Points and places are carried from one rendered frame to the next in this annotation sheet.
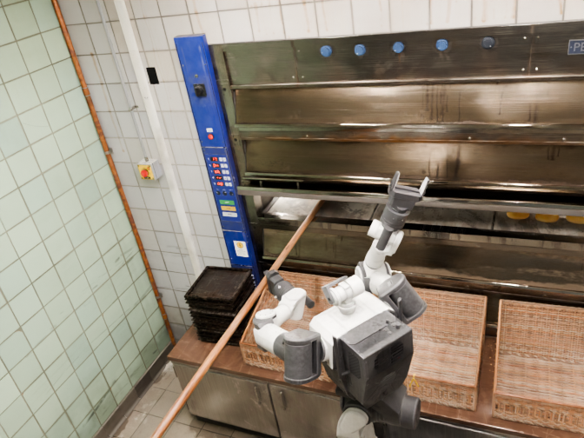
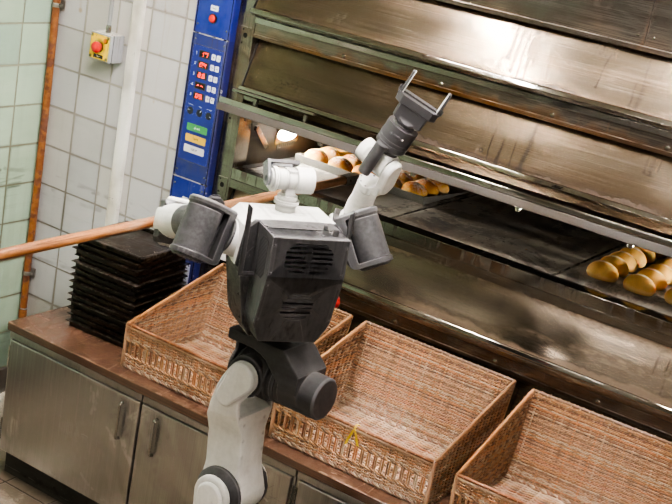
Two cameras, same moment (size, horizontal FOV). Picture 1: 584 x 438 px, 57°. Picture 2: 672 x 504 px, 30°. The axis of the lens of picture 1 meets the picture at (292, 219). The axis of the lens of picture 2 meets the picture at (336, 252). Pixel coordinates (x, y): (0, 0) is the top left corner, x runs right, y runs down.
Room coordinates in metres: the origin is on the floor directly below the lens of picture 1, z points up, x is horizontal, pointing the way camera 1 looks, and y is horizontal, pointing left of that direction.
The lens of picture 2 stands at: (-1.60, -0.42, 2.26)
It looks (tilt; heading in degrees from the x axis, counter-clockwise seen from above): 17 degrees down; 3
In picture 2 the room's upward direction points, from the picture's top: 11 degrees clockwise
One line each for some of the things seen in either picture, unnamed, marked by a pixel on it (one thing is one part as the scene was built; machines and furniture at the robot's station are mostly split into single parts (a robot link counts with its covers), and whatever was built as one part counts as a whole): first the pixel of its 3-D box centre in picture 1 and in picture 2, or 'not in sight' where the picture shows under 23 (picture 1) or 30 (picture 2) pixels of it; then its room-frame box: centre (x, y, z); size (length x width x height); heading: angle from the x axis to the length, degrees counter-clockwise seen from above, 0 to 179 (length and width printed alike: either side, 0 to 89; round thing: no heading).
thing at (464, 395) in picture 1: (421, 341); (393, 407); (1.88, -0.51, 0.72); 0.56 x 0.49 x 0.28; 63
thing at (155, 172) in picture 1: (149, 169); (106, 46); (2.78, 0.73, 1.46); 0.10 x 0.07 x 0.10; 63
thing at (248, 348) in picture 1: (305, 322); (237, 339); (2.15, 0.02, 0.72); 0.56 x 0.49 x 0.28; 62
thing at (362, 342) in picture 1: (361, 348); (283, 268); (1.35, -0.16, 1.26); 0.34 x 0.30 x 0.36; 117
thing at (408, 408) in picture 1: (379, 400); (282, 369); (1.35, -0.20, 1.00); 0.28 x 0.13 x 0.18; 62
